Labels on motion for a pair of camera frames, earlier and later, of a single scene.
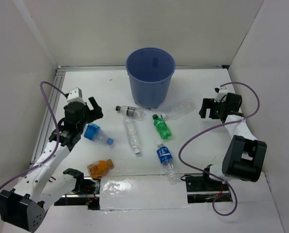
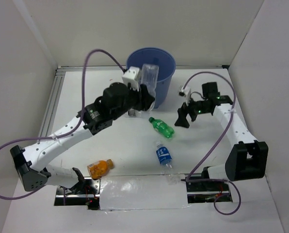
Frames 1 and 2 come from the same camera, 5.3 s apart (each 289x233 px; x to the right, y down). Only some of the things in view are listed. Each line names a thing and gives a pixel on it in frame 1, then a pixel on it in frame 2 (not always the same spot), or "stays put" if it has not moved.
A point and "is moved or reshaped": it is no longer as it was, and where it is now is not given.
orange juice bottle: x=100 y=168 stays put
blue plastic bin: x=150 y=71 stays put
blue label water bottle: x=165 y=156 stays put
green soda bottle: x=162 y=126 is moved or reshaped
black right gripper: x=208 y=103 to x=183 y=112
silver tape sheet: x=143 y=191 stays put
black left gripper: x=95 y=114 to x=144 y=99
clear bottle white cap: x=131 y=127 to x=149 y=73
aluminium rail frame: x=59 y=73 stays put
